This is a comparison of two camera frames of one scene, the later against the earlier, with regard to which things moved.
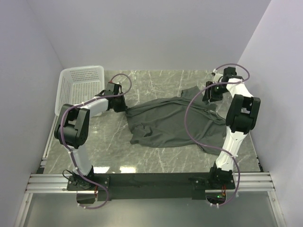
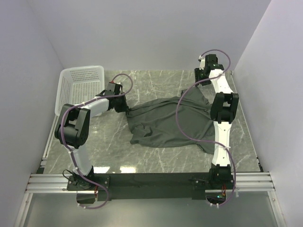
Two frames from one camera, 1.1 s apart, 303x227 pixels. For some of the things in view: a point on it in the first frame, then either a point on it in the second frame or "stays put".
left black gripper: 123,107 stays put
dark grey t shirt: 186,119 stays put
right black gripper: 214,97 -> 197,72
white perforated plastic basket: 77,84 stays put
